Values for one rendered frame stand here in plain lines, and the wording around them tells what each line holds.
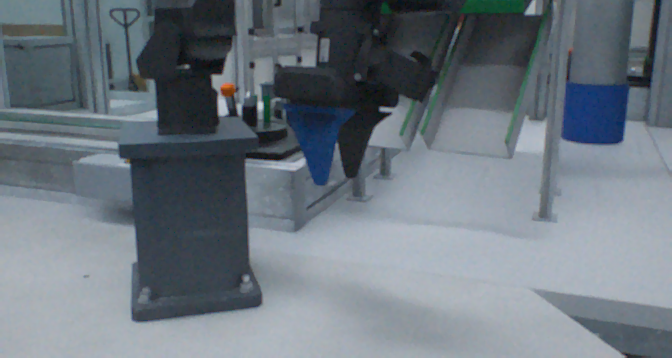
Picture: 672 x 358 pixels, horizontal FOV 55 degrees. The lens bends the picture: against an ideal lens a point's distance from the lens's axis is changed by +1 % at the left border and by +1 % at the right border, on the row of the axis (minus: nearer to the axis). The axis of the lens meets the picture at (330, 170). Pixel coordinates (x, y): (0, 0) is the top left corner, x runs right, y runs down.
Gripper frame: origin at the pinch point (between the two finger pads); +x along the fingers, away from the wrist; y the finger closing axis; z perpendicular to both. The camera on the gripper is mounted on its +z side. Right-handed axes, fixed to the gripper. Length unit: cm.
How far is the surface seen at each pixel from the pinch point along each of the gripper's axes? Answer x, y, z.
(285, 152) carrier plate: 4.6, 39.3, -23.1
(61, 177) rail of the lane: 13, 33, -63
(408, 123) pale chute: -1.9, 36.9, -2.4
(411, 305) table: 18.8, 15.5, 5.1
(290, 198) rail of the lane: 10.9, 32.6, -18.7
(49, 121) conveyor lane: 5, 60, -92
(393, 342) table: 20.2, 6.4, 5.4
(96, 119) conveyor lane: 4, 62, -81
